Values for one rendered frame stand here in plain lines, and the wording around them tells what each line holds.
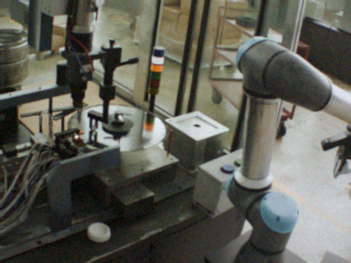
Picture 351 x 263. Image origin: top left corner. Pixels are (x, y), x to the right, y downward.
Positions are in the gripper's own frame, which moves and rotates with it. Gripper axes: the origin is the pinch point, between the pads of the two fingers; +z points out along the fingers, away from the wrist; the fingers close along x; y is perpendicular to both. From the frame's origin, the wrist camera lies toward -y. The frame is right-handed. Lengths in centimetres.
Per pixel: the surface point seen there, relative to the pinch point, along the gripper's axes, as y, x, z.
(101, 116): -83, -10, -10
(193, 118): -56, 26, 1
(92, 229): -77, -36, 14
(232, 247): -34.2, -28.7, 16.2
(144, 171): -67, -11, 6
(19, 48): -136, 28, -16
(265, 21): -36, 17, -45
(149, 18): -85, 59, -29
